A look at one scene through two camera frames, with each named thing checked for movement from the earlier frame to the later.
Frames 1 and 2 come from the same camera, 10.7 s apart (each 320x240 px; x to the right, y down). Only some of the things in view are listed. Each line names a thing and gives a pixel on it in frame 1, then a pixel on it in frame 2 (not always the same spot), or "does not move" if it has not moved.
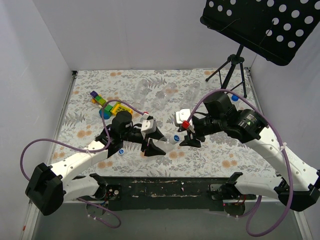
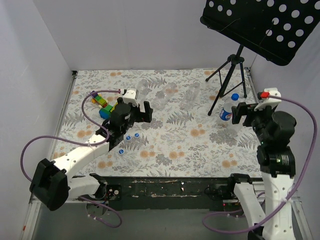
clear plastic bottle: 142,91 does not move
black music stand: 274,29 does not move
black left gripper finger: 153,150 to 147,118
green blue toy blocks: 107,112 does not move
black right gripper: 189,134 to 246,115
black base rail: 176,193 does not move
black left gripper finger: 157,134 to 147,108
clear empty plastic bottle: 189,97 does not move
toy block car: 98,98 does not move
